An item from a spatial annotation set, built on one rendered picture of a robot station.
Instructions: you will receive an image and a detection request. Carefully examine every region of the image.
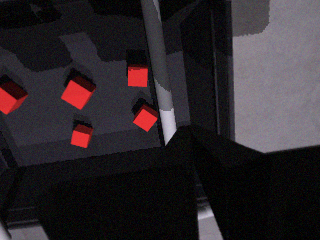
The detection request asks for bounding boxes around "small red block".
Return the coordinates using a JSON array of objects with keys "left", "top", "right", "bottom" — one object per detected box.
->
[
  {"left": 0, "top": 81, "right": 28, "bottom": 115},
  {"left": 62, "top": 76, "right": 96, "bottom": 110},
  {"left": 71, "top": 124, "right": 93, "bottom": 148},
  {"left": 133, "top": 103, "right": 158, "bottom": 132},
  {"left": 128, "top": 64, "right": 148, "bottom": 87}
]

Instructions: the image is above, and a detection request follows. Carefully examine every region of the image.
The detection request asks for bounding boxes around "black plastic tray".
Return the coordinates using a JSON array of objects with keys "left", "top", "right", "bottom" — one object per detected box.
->
[{"left": 0, "top": 0, "right": 235, "bottom": 230}]

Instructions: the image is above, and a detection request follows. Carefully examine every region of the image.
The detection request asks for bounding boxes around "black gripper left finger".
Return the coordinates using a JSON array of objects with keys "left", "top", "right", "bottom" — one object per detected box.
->
[{"left": 34, "top": 125, "right": 200, "bottom": 240}]

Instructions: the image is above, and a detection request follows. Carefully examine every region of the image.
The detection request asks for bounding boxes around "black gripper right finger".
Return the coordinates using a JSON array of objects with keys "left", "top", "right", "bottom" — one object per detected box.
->
[{"left": 187, "top": 124, "right": 320, "bottom": 240}]

